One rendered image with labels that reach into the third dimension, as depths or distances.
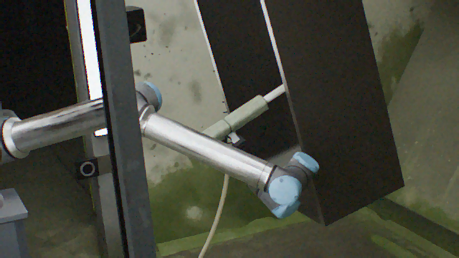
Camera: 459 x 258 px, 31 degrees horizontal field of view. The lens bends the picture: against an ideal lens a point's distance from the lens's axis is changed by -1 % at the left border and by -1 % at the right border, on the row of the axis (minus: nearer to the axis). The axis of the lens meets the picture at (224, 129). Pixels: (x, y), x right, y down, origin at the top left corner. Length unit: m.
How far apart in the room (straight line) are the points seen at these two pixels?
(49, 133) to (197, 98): 1.10
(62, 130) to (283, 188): 0.82
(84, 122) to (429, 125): 1.80
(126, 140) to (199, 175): 2.23
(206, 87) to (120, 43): 2.19
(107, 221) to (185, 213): 0.37
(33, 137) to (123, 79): 1.31
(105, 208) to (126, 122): 2.15
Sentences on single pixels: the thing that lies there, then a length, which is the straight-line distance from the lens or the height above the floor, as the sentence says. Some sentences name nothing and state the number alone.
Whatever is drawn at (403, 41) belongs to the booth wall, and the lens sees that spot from 4.32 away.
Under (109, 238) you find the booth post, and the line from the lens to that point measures 3.88.
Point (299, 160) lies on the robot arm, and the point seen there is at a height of 0.79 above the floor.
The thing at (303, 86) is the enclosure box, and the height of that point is 0.97.
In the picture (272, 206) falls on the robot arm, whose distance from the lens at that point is 2.69.
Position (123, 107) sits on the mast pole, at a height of 1.20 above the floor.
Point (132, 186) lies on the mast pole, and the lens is 1.74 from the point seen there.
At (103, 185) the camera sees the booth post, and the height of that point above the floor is 0.41.
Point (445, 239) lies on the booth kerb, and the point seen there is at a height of 0.11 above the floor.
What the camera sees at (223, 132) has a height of 0.85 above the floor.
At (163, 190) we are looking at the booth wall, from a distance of 3.89.
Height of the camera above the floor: 1.57
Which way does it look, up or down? 15 degrees down
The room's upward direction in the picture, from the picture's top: 6 degrees counter-clockwise
